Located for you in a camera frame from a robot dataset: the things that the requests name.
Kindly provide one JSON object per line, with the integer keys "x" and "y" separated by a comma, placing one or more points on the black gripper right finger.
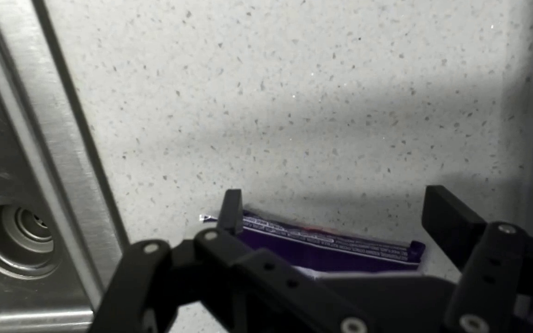
{"x": 495, "y": 264}

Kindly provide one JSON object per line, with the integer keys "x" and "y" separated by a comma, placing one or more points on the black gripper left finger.
{"x": 236, "y": 259}

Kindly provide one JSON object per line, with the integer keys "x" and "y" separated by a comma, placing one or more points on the purple snack packet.
{"x": 341, "y": 246}

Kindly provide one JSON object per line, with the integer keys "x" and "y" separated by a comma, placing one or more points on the stainless steel sink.
{"x": 27, "y": 215}

